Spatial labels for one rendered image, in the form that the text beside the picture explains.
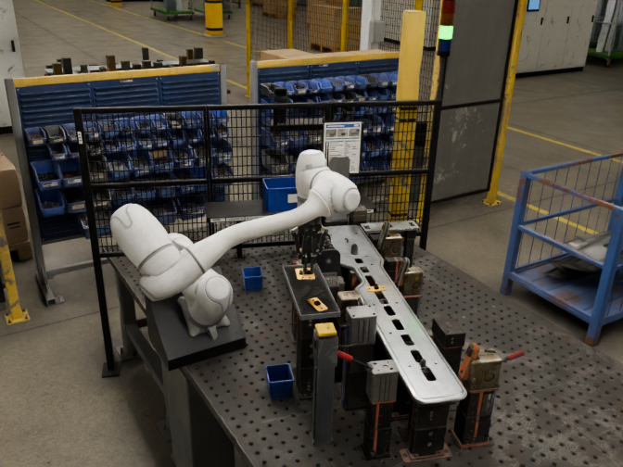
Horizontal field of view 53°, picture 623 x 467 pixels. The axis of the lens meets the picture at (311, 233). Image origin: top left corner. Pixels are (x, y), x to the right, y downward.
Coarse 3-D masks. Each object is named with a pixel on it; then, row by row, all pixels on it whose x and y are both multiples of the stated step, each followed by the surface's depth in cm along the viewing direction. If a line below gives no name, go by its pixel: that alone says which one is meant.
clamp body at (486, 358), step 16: (464, 352) 210; (480, 352) 209; (480, 368) 205; (496, 368) 206; (464, 384) 211; (480, 384) 208; (496, 384) 209; (464, 400) 214; (480, 400) 211; (464, 416) 214; (480, 416) 215; (464, 432) 216; (480, 432) 217
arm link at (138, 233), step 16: (128, 208) 192; (144, 208) 196; (112, 224) 192; (128, 224) 190; (144, 224) 190; (160, 224) 198; (128, 240) 189; (144, 240) 188; (160, 240) 190; (176, 240) 246; (128, 256) 191; (144, 256) 188
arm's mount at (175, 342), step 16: (160, 304) 261; (176, 304) 264; (160, 320) 258; (176, 320) 261; (160, 336) 255; (176, 336) 257; (208, 336) 262; (224, 336) 265; (240, 336) 268; (160, 352) 259; (176, 352) 254; (192, 352) 257; (208, 352) 261; (224, 352) 265; (176, 368) 255
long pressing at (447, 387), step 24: (336, 240) 302; (360, 240) 302; (360, 264) 279; (360, 288) 259; (384, 312) 242; (408, 312) 243; (384, 336) 226; (408, 360) 214; (432, 360) 214; (408, 384) 202; (432, 384) 203; (456, 384) 203
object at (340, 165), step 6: (330, 162) 310; (336, 162) 311; (342, 162) 312; (348, 162) 312; (330, 168) 312; (336, 168) 312; (342, 168) 313; (348, 168) 314; (342, 174) 314; (348, 174) 315; (330, 216) 323; (336, 216) 323; (342, 216) 324
